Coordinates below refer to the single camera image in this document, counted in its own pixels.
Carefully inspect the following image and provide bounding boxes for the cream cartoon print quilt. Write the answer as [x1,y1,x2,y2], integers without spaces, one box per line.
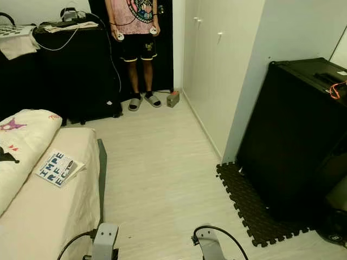
[0,109,63,216]

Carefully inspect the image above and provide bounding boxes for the white book blue letters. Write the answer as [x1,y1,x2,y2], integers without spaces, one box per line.
[35,149,86,189]

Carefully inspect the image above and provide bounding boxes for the white folded cloth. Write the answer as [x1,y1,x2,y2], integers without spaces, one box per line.
[0,24,41,60]

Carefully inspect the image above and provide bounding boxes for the black cabinet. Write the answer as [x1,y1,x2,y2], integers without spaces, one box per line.
[0,21,124,125]

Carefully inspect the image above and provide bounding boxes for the mattress with beige sheet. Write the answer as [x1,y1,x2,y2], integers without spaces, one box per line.
[0,127,101,260]

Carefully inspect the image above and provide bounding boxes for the grey electronic device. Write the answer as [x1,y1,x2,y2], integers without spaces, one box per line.
[59,6,94,24]

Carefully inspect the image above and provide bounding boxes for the grey slipper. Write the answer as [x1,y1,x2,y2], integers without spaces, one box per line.
[144,93,162,108]
[128,95,143,112]

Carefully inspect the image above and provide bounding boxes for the person in pink shirt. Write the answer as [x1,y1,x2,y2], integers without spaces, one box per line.
[106,0,164,112]

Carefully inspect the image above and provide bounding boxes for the small orange grey box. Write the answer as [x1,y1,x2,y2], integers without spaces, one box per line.
[166,90,181,108]

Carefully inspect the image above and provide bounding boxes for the white wardrobe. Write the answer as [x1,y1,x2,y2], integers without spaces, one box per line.
[181,0,269,163]

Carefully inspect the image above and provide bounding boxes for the black foam floor mat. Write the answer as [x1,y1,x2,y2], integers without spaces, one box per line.
[215,161,314,249]

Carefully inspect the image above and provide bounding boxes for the large black equipment case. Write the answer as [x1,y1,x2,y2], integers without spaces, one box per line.
[236,57,347,224]

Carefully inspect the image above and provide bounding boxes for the black round base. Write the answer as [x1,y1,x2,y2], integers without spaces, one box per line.
[317,207,347,245]

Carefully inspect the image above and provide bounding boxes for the thin white cable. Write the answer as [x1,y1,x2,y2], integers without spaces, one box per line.
[33,23,82,52]

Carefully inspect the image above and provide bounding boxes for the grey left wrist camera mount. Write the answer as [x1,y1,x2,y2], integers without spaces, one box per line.
[91,223,120,260]

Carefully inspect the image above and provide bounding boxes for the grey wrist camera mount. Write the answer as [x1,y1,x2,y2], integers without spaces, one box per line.
[91,223,120,260]
[195,227,224,260]

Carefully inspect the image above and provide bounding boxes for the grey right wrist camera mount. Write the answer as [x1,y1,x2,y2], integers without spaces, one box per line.
[195,227,224,260]

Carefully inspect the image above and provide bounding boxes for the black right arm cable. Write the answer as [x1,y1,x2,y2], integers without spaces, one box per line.
[191,225,250,260]

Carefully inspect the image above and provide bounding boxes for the orange cable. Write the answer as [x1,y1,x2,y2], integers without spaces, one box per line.
[328,80,347,100]

